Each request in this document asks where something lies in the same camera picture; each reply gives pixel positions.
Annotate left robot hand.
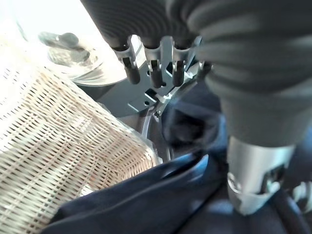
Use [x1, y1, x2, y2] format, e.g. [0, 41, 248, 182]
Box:
[80, 0, 312, 216]

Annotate dark navy garment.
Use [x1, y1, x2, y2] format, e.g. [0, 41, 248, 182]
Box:
[40, 81, 312, 234]

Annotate light wicker laundry basket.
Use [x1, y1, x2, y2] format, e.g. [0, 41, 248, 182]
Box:
[0, 19, 157, 234]

